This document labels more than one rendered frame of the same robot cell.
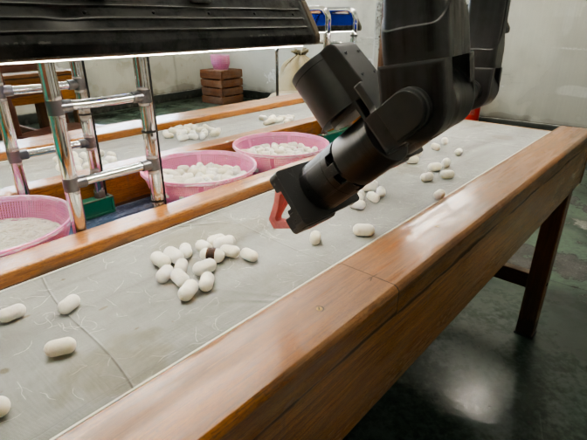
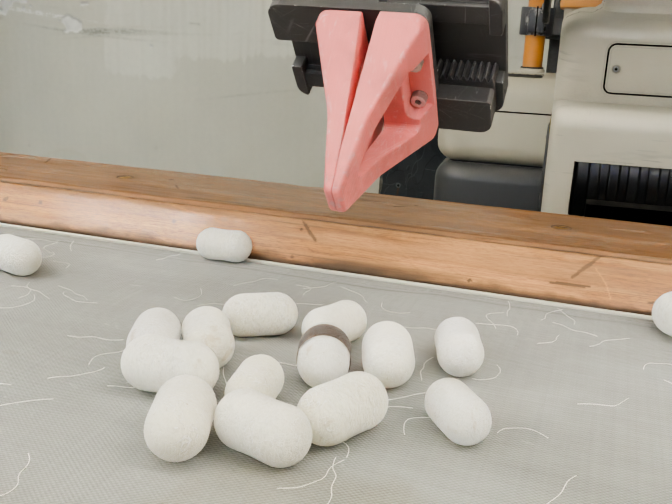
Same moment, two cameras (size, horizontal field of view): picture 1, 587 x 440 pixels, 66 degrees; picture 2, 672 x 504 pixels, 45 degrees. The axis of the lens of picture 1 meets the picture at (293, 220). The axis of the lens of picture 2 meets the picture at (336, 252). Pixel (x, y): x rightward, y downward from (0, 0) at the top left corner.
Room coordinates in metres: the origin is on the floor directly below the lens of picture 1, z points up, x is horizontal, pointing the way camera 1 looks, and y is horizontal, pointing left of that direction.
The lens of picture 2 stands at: (0.99, 0.15, 0.88)
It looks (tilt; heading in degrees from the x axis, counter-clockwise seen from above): 16 degrees down; 247
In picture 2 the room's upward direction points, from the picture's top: 3 degrees clockwise
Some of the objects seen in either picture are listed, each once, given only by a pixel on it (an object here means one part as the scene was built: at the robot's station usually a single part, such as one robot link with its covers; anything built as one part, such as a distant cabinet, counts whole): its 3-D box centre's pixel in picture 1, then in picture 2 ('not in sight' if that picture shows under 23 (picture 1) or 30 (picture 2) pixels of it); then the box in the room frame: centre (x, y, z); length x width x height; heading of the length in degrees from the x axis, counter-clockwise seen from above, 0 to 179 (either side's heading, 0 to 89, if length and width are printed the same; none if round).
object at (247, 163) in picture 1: (201, 184); not in sight; (1.02, 0.22, 0.72); 0.27 x 0.27 x 0.10
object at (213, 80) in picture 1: (221, 79); not in sight; (6.66, 1.02, 0.32); 0.42 x 0.42 x 0.64; 53
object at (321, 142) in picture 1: (281, 159); not in sight; (1.23, 0.03, 0.72); 0.27 x 0.27 x 0.10
